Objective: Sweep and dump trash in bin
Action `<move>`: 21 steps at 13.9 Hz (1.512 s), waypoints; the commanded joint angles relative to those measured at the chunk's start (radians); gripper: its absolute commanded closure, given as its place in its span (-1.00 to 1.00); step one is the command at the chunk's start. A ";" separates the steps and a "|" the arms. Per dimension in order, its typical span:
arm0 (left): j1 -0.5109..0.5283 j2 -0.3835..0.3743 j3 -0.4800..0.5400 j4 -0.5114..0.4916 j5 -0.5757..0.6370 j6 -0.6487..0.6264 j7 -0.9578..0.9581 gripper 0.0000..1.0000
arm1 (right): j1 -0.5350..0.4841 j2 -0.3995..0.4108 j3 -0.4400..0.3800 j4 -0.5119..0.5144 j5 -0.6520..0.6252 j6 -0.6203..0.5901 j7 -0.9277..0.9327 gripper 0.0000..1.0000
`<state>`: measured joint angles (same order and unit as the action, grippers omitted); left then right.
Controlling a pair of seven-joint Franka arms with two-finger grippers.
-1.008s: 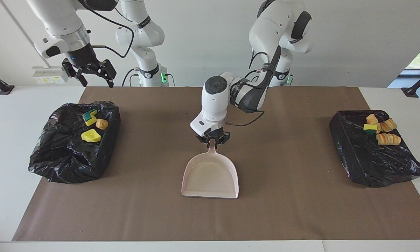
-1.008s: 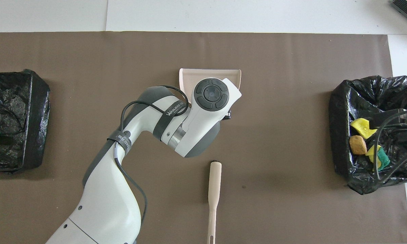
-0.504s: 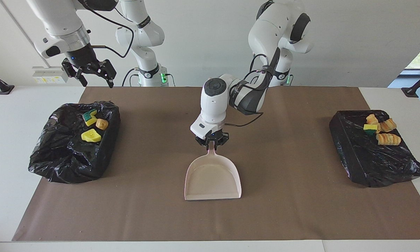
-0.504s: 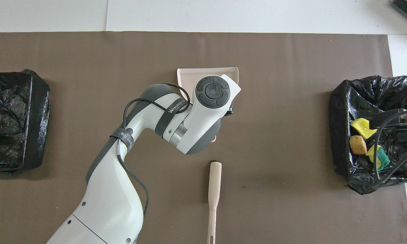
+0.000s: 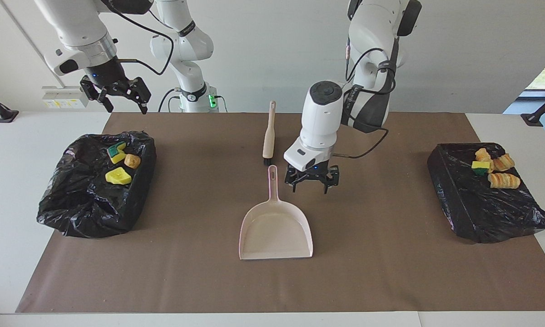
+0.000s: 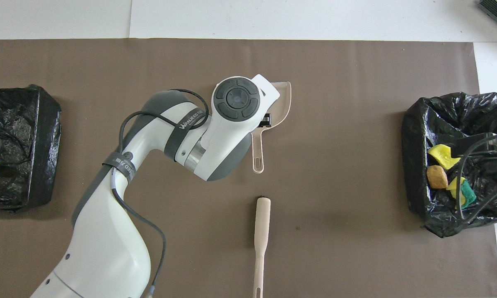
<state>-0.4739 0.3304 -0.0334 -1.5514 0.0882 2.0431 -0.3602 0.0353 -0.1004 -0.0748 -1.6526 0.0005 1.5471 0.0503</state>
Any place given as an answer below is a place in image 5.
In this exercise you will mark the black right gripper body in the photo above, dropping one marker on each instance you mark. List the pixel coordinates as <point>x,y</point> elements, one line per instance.
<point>109,75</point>

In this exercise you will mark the black table clamp stand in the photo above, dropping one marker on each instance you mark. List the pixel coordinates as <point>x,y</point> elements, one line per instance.
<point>2,114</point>
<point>538,116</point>

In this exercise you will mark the yellow sponge piece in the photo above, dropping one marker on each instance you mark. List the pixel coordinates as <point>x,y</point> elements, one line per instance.
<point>118,176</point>
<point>480,167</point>

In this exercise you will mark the brown cork-like piece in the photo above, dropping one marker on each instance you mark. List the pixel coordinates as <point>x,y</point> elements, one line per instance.
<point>132,161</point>

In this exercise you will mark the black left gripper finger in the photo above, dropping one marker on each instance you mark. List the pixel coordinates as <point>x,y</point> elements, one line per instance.
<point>291,179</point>
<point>330,179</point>

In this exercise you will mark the yellow and green sponge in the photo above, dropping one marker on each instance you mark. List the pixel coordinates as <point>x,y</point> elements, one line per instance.
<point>116,153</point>

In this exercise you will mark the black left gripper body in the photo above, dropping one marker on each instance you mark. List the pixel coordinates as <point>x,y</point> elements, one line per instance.
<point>312,171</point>

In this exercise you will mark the crumpled black bag bin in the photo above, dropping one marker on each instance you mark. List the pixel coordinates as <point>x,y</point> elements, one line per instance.
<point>81,204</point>

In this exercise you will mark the boxy black bag bin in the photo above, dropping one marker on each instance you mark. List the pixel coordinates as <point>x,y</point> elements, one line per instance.
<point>486,209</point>

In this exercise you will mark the white wall socket box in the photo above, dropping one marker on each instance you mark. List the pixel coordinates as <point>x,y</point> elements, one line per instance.
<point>61,97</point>

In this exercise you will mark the orange striped rock piece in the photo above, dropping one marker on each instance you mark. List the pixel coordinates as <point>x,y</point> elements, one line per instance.
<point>503,162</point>

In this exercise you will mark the long beige rock piece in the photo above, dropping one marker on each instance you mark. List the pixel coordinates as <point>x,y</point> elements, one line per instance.
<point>504,180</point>

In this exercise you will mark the pink plastic dustpan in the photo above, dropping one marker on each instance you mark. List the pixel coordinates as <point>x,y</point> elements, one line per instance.
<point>274,231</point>

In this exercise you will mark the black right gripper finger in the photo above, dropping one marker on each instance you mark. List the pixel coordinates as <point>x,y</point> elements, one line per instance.
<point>95,93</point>
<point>143,93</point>

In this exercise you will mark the brown paper table mat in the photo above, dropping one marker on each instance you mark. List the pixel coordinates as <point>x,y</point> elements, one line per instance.
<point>254,286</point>

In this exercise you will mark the rounded beige rock piece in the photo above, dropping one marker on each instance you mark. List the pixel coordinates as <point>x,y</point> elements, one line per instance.
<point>483,155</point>

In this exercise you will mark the beige hand brush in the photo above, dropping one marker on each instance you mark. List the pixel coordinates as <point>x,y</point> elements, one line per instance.
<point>269,136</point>

